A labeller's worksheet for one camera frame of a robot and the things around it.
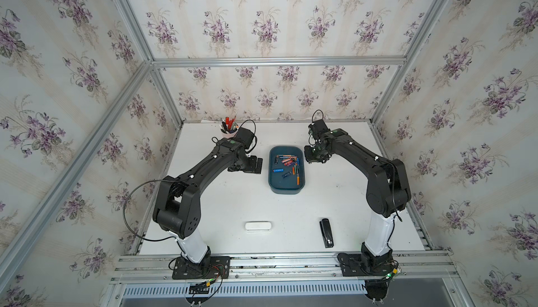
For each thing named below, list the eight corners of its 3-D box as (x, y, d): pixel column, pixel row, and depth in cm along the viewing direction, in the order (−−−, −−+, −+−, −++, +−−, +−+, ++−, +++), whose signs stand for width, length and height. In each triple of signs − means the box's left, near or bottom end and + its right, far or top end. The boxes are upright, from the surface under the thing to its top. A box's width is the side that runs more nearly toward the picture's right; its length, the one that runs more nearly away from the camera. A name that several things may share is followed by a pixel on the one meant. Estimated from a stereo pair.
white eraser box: (245, 232, 83) (244, 229, 80) (246, 224, 85) (245, 221, 82) (271, 232, 83) (271, 229, 80) (271, 224, 85) (271, 221, 82)
